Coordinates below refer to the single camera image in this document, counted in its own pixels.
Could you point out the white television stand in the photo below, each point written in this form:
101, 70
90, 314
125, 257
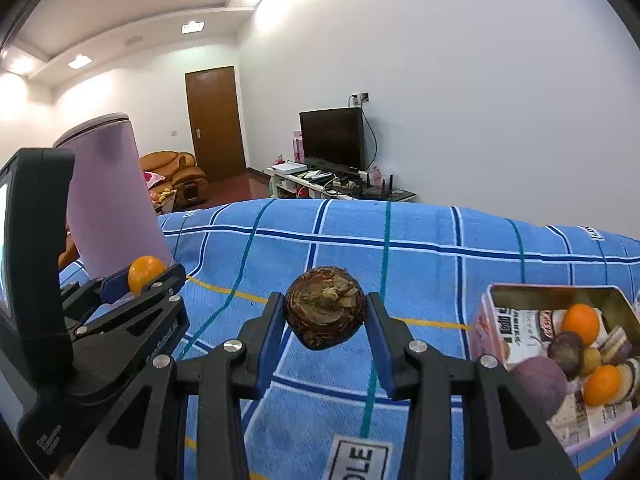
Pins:
400, 195

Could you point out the brown kiwi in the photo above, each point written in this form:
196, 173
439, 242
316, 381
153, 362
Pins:
591, 360

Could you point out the pink gift box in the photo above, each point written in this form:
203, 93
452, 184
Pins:
298, 146

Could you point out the pink cushion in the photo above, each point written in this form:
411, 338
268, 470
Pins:
152, 178

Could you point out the brown round taro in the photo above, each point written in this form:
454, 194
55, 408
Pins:
325, 312

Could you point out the white printed paper pack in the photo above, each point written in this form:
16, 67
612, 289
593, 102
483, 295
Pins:
520, 330

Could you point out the pink flower decoration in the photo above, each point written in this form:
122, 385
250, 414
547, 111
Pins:
377, 173

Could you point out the small orange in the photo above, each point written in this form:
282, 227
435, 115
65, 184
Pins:
142, 270

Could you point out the large orange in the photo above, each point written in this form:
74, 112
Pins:
580, 322

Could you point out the white set-top box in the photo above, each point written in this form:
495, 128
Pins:
289, 167

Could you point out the pile of assorted fruit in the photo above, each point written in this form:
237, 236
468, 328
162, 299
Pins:
160, 195

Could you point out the brown wooden door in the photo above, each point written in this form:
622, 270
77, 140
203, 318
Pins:
215, 120

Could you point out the square ceiling light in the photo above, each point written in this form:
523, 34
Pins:
79, 62
193, 27

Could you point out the lilac insulated kettle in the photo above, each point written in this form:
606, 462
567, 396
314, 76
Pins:
115, 200

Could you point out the black television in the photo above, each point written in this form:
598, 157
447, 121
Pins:
330, 135

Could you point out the pink tin box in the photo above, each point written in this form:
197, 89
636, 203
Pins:
482, 325

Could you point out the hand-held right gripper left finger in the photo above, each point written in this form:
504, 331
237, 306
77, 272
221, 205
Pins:
270, 340

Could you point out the purple sweet potato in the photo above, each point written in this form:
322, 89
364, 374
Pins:
540, 382

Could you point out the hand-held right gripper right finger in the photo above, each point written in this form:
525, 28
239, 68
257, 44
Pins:
382, 345

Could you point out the blue plaid blanket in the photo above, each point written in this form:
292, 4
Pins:
440, 280

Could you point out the orange leather sofa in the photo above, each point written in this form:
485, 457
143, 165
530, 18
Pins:
175, 160

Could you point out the medium orange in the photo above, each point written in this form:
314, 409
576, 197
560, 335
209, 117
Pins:
602, 385

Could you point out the black router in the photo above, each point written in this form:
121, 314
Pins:
377, 192

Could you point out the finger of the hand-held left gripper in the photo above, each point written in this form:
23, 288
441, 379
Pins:
150, 295
115, 285

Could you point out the white wall socket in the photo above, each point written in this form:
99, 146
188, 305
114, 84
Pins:
364, 96

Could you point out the ceiling air vent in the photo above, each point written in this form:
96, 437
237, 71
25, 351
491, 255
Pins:
134, 41

